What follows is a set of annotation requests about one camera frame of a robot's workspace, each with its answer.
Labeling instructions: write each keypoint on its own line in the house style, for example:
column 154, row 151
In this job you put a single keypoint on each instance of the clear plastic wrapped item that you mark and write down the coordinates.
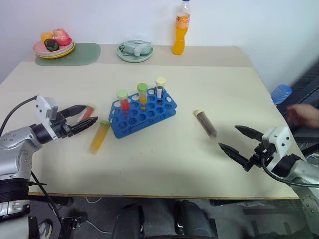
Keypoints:
column 135, row 47

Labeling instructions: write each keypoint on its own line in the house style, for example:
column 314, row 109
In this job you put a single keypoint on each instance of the orange soda bottle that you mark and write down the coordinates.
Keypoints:
column 180, row 37

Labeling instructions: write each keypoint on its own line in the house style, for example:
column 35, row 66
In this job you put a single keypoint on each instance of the grey shoe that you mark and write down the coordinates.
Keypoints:
column 45, row 229

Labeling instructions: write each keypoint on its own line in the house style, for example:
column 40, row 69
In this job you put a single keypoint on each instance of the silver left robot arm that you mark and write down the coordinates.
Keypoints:
column 15, row 149

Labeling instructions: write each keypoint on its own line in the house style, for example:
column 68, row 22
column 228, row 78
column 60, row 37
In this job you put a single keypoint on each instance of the dark rounded shape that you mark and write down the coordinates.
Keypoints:
column 128, row 221
column 193, row 219

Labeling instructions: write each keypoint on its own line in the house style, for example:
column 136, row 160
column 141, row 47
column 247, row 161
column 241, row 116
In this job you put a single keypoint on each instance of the blue test tube rack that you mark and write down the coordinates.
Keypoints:
column 147, row 117

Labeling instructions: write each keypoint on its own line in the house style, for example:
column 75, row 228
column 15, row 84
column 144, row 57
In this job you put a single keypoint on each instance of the pink toy peach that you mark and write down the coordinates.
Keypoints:
column 61, row 36

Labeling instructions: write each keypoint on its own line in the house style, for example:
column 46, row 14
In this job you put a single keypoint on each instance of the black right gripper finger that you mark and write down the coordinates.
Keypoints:
column 235, row 155
column 250, row 133

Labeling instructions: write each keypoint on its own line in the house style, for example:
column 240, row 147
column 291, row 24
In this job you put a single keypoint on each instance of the pale green plate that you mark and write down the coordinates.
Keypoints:
column 139, row 57

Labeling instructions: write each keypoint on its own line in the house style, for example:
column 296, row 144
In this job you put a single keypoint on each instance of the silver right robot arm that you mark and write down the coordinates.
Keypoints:
column 305, row 171

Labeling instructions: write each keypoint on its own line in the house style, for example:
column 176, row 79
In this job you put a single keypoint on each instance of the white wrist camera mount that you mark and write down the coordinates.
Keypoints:
column 43, row 107
column 276, row 139

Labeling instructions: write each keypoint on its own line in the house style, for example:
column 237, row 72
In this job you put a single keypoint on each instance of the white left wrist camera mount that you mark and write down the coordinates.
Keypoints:
column 43, row 107

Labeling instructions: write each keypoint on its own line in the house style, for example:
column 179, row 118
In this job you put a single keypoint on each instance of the red tube green cap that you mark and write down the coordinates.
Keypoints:
column 123, row 102
column 87, row 112

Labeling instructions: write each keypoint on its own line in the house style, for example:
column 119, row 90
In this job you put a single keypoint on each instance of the light green plate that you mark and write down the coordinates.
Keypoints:
column 63, row 51

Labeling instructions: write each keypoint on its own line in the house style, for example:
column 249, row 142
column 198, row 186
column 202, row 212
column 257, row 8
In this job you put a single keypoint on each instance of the pink plate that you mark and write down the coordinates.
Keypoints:
column 40, row 48

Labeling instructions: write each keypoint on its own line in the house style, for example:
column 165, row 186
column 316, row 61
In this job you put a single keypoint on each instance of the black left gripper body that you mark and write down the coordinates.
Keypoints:
column 59, row 128

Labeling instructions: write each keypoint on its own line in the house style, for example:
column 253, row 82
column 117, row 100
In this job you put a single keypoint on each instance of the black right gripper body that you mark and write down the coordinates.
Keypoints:
column 261, row 155

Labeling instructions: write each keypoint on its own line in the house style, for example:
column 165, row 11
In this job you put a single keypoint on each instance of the brown tube cream cap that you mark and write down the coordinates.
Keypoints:
column 206, row 124

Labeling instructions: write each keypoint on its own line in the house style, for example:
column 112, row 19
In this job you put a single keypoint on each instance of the yellow plate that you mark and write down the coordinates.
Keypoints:
column 59, row 55

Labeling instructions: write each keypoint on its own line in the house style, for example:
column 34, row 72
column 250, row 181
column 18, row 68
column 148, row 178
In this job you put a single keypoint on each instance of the orange tube green cap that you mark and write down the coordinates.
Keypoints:
column 99, row 137
column 142, row 95

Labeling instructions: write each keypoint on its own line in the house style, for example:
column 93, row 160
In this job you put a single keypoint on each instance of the dark toy fruit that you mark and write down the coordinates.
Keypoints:
column 51, row 44

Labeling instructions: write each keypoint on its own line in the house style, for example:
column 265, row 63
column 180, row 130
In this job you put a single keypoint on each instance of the blue bottle cap object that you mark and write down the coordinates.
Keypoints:
column 281, row 94

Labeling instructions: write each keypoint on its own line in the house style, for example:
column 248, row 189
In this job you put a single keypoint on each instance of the orange toy fruit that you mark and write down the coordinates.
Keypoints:
column 46, row 36

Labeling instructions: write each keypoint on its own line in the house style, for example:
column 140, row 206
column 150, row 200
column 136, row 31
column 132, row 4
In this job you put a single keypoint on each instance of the labelled dark tube cream cap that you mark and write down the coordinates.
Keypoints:
column 159, row 88

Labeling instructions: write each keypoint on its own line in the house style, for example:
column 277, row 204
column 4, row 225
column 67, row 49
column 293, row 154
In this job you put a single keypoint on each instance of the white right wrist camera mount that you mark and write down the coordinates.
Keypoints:
column 276, row 139

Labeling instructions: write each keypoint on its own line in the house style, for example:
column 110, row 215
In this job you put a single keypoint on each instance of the green placemat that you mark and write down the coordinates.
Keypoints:
column 84, row 54

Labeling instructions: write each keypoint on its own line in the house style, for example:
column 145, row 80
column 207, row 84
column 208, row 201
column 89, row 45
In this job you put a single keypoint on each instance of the black equipment beside table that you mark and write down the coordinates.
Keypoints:
column 306, row 87

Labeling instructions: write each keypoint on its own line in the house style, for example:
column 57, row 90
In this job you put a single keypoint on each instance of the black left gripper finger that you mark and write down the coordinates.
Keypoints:
column 73, row 109
column 83, row 124

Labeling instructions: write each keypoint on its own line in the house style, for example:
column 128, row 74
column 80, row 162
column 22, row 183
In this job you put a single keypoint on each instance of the bystander bare hand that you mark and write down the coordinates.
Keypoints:
column 305, row 115

